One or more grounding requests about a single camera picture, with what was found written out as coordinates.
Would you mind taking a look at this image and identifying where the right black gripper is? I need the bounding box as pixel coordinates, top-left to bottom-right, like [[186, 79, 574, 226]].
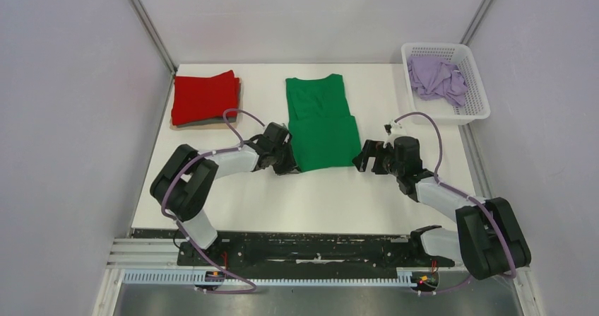
[[352, 140, 403, 177]]

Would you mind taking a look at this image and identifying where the green t-shirt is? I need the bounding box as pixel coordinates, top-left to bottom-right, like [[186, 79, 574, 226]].
[[285, 74, 361, 172]]

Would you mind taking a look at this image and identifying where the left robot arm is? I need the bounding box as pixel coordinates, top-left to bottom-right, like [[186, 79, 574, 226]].
[[150, 122, 299, 265]]

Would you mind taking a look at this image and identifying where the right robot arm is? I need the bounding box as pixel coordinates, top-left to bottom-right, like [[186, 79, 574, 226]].
[[352, 136, 532, 280]]

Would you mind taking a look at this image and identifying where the folded red t-shirt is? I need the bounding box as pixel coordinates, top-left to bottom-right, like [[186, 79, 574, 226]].
[[170, 69, 241, 127]]

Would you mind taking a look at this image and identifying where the crumpled purple t-shirt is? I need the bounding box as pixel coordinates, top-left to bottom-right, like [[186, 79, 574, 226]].
[[407, 55, 469, 107]]

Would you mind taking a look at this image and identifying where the white plastic basket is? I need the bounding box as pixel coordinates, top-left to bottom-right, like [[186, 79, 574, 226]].
[[401, 42, 491, 125]]

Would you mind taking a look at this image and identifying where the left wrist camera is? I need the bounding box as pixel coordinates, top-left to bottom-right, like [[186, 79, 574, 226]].
[[263, 122, 292, 146]]

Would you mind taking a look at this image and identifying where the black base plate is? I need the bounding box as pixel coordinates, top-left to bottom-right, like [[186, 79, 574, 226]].
[[131, 228, 456, 282]]

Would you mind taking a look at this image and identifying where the left aluminium corner post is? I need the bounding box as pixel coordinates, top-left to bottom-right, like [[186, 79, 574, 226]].
[[128, 0, 177, 76]]

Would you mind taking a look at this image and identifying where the aluminium corner post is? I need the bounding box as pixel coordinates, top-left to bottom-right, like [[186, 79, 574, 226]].
[[460, 0, 494, 45], [128, 0, 177, 76]]

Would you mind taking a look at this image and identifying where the white slotted cable duct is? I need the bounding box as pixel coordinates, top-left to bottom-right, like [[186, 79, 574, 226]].
[[123, 269, 417, 288]]

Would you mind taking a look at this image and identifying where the right aluminium corner post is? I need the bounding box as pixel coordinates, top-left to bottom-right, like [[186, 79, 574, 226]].
[[460, 0, 494, 45]]

